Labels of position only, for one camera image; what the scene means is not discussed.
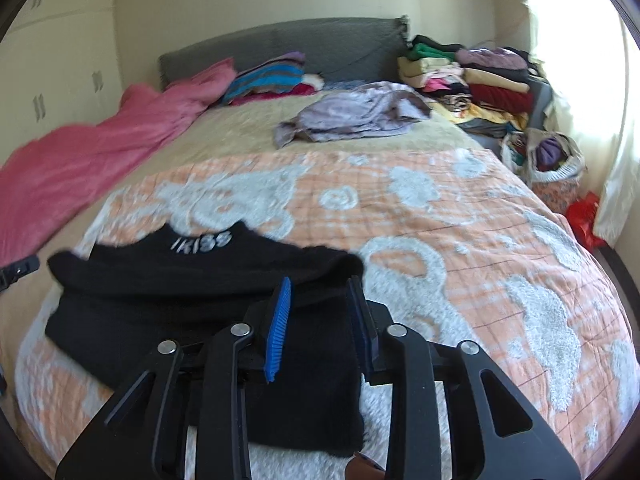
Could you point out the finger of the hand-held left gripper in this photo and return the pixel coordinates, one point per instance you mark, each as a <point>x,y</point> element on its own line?
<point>17,271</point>

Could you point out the black sweater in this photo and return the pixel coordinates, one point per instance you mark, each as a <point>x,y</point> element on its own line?
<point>150,305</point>

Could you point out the red plastic bag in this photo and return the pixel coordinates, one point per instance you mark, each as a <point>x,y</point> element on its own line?
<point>585,220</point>

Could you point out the cream wardrobe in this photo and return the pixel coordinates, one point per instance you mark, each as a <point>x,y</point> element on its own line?
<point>60,70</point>

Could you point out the pile of folded clothes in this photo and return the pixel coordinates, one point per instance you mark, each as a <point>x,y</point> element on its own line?
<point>480,85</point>

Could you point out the basket of clothes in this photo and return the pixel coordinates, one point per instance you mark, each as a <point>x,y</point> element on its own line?
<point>550,157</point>

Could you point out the striped folded garment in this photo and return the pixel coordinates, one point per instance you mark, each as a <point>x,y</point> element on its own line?
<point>265,77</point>

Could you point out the white curtain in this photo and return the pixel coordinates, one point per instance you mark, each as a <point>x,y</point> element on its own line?
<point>615,110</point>

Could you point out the brown rounded object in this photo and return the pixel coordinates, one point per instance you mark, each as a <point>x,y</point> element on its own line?
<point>365,467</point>

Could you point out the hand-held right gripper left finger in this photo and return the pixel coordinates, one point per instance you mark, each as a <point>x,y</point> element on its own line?
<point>277,330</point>

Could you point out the orange and white patterned blanket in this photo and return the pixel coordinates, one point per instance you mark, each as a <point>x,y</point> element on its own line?
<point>450,260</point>

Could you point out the magenta folded garment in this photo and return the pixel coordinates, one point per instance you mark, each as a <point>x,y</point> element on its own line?
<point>305,89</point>

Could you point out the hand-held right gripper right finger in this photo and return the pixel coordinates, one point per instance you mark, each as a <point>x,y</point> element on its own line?
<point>359,320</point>

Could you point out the pink quilt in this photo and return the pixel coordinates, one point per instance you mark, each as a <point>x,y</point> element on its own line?
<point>85,160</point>

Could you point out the crumpled lavender garment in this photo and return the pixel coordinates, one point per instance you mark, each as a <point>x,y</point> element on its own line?
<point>350,112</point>

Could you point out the grey padded headboard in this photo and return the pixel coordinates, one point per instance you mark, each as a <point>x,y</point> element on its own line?
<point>330,47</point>

